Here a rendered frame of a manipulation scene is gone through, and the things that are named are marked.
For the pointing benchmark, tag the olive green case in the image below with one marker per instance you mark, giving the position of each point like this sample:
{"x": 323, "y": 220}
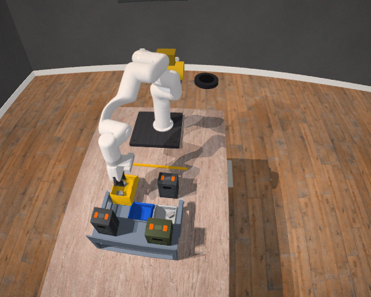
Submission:
{"x": 158, "y": 231}

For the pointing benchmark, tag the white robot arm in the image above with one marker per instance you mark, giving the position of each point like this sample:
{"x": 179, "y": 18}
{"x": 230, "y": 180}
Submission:
{"x": 146, "y": 67}

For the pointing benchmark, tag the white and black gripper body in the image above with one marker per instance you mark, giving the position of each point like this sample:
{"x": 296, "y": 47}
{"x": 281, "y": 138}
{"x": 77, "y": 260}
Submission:
{"x": 115, "y": 171}

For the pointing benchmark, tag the dark grey case with orange latches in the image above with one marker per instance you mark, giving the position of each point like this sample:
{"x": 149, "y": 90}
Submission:
{"x": 105, "y": 221}

